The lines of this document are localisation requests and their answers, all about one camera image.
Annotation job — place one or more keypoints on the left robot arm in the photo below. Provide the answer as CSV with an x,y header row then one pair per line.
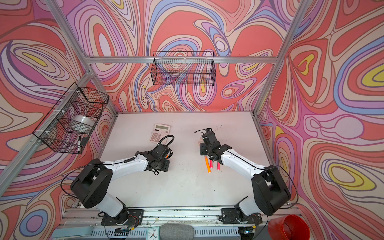
x,y
92,183

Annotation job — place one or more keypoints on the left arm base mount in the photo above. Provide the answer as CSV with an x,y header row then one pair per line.
x,y
129,217

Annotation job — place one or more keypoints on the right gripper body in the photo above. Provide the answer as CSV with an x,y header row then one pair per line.
x,y
204,150

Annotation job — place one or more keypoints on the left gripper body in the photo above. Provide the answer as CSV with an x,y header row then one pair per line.
x,y
163,165

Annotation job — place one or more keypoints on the black marker in basket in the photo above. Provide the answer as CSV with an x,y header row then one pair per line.
x,y
79,145

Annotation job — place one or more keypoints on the silver tape roll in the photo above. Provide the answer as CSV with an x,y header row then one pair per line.
x,y
83,120

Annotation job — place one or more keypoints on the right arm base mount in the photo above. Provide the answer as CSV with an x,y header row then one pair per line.
x,y
235,216

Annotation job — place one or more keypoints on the small white clock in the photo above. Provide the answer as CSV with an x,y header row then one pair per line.
x,y
153,233

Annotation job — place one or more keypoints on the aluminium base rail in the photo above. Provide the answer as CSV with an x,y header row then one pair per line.
x,y
86,224

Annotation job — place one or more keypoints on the red bucket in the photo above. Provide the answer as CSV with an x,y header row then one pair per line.
x,y
290,227

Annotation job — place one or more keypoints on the pink calculator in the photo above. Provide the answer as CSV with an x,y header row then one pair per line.
x,y
159,132

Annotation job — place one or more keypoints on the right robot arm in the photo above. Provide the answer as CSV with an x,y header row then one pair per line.
x,y
270,191

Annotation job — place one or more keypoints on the black wire basket back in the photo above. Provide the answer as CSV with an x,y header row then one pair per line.
x,y
183,68

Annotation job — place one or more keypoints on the orange marker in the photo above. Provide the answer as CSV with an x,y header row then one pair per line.
x,y
207,161

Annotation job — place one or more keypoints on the black wire basket left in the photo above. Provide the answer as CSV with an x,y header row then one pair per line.
x,y
60,133

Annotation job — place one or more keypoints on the black wire basket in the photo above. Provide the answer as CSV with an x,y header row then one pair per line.
x,y
183,68
60,133

